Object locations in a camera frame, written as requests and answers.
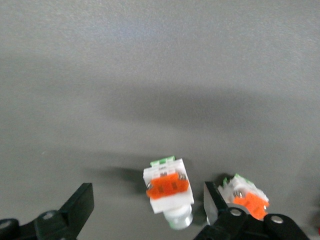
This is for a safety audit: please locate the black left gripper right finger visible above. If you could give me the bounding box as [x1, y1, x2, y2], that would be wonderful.
[193, 181, 311, 240]

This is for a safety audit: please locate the white orange switch block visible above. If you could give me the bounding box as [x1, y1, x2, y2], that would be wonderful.
[142, 155, 194, 230]

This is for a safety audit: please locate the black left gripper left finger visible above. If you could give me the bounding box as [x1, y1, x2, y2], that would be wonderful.
[0, 182, 95, 240]

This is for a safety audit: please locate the white orange switch left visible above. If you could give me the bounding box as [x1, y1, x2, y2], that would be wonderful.
[216, 173, 271, 221]

